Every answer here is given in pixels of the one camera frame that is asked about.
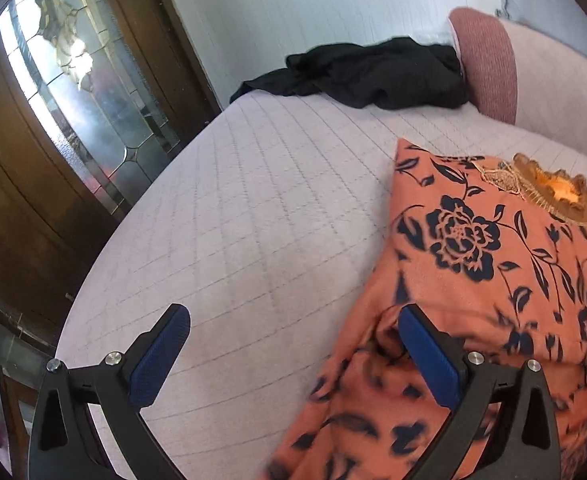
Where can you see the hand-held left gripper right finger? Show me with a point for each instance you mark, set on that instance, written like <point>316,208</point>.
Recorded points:
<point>431,360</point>

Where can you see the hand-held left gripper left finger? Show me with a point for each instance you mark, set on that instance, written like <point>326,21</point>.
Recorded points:
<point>156,360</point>

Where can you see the orange floral garment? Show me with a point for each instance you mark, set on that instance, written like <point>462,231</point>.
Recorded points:
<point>473,270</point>

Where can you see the white quilted mattress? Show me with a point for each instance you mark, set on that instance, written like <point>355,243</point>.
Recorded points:
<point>248,210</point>

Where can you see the wooden door with stained glass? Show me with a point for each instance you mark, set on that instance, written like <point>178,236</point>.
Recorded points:
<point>23,185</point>

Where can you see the black cloth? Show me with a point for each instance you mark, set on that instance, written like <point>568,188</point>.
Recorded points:
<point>373,75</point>

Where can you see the pink bolster pillow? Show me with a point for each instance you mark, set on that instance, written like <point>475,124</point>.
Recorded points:
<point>548,75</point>

